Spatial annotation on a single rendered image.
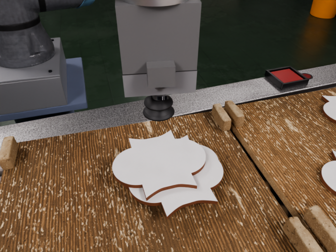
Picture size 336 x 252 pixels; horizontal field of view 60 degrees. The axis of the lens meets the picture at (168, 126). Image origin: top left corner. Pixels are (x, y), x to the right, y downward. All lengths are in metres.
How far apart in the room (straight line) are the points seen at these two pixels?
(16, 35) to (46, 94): 0.15
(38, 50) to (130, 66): 0.51
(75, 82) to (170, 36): 0.59
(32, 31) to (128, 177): 0.49
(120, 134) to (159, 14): 0.31
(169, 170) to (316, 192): 0.23
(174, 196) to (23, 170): 0.26
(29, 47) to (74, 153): 0.34
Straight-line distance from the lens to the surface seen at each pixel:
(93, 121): 0.64
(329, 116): 0.67
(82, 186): 0.49
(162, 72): 0.31
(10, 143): 0.56
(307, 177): 0.53
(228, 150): 0.53
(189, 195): 0.43
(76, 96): 0.81
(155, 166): 0.45
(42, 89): 0.76
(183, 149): 0.48
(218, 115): 0.57
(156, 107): 0.37
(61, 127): 0.64
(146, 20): 0.30
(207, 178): 0.45
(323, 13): 4.39
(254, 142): 0.56
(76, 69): 0.95
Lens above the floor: 1.30
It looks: 39 degrees down
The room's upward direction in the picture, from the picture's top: straight up
